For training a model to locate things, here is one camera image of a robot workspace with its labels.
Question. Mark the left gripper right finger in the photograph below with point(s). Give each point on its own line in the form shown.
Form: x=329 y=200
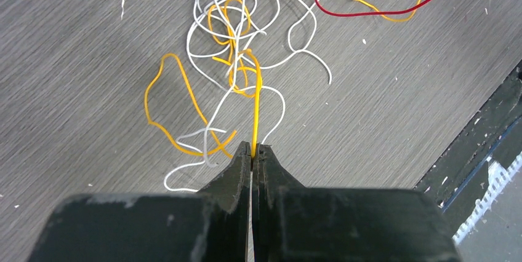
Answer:
x=292 y=222

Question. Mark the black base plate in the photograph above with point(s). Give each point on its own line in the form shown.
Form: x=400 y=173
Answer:
x=460 y=175

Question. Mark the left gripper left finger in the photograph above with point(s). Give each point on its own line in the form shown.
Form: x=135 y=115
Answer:
x=209 y=225

